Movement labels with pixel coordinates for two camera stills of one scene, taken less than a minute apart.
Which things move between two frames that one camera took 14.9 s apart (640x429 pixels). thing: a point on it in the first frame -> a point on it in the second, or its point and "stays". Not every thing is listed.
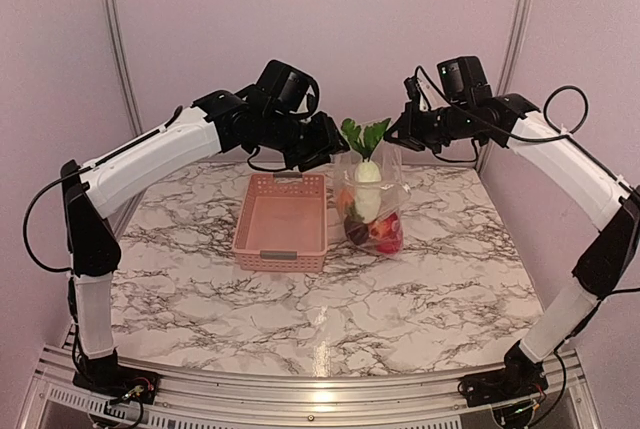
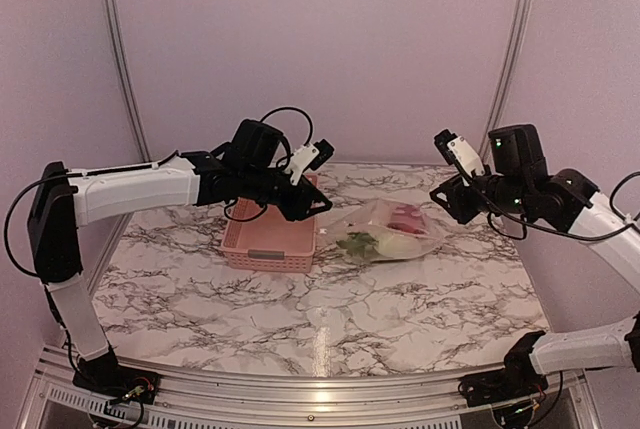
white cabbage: [364, 143] -> [387, 248]
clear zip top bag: [371, 193] -> [387, 229]
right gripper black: [408, 131] -> [459, 208]
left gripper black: [327, 142] -> [297, 208]
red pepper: [386, 233] -> [407, 217]
